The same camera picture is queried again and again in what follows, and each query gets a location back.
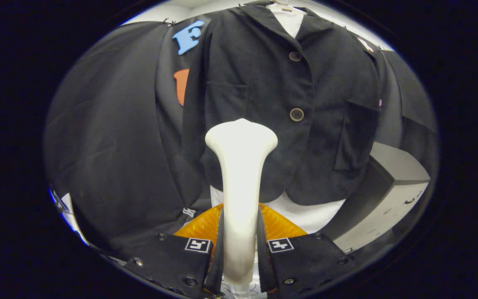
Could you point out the black backdrop cloth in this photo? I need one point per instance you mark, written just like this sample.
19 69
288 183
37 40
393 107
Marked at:
110 124

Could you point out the grey cabinet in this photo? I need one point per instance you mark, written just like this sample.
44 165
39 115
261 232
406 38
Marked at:
401 164

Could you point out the cream clothes hanger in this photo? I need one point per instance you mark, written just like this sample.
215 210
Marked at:
284 6

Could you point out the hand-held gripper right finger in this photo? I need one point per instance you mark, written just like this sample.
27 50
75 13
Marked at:
305 261

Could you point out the white shirt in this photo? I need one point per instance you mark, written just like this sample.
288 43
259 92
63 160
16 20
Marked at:
305 214

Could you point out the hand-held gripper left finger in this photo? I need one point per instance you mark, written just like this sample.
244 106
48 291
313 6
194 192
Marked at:
168 261

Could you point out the black suit jacket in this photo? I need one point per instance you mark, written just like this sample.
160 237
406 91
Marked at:
264 62

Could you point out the white garment steamer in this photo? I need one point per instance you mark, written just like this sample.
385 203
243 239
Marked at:
241 178

